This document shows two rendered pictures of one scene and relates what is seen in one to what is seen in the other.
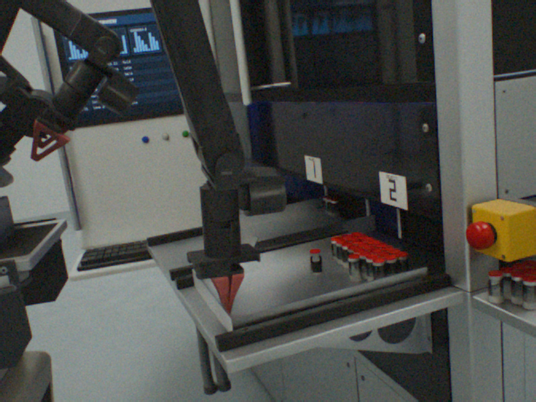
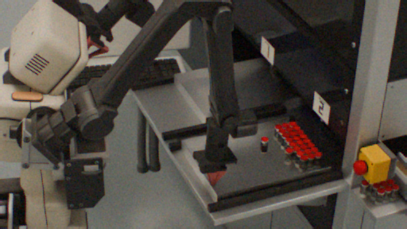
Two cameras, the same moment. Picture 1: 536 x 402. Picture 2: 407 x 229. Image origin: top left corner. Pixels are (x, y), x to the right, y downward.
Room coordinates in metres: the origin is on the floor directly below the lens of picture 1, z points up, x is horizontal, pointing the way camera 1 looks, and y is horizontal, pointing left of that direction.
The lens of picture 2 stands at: (-0.86, 0.23, 2.27)
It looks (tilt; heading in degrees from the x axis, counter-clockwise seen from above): 34 degrees down; 355
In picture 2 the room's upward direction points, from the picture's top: 2 degrees clockwise
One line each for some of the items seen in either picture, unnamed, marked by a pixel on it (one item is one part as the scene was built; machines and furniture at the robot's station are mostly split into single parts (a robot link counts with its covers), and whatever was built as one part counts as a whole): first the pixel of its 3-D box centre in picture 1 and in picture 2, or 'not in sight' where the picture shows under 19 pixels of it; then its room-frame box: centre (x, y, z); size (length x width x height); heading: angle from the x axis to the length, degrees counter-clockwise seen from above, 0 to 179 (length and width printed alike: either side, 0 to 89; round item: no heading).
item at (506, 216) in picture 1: (507, 228); (375, 163); (0.78, -0.34, 1.00); 0.08 x 0.07 x 0.07; 110
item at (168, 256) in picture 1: (287, 262); (242, 130); (1.11, -0.02, 0.87); 0.70 x 0.48 x 0.02; 20
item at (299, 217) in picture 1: (285, 226); (239, 89); (1.29, -0.03, 0.90); 0.34 x 0.26 x 0.04; 110
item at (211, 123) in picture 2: (223, 201); (220, 130); (0.82, 0.07, 1.08); 0.07 x 0.06 x 0.07; 110
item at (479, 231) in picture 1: (482, 234); (361, 167); (0.76, -0.30, 0.99); 0.04 x 0.04 x 0.04; 20
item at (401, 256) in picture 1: (378, 254); (304, 145); (0.99, -0.19, 0.90); 0.18 x 0.02 x 0.05; 19
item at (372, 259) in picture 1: (356, 259); (290, 148); (0.97, -0.15, 0.90); 0.18 x 0.02 x 0.05; 19
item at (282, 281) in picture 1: (302, 277); (255, 158); (0.94, -0.04, 0.90); 0.34 x 0.26 x 0.04; 109
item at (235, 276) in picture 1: (217, 286); (208, 172); (0.81, 0.09, 0.95); 0.07 x 0.07 x 0.09; 18
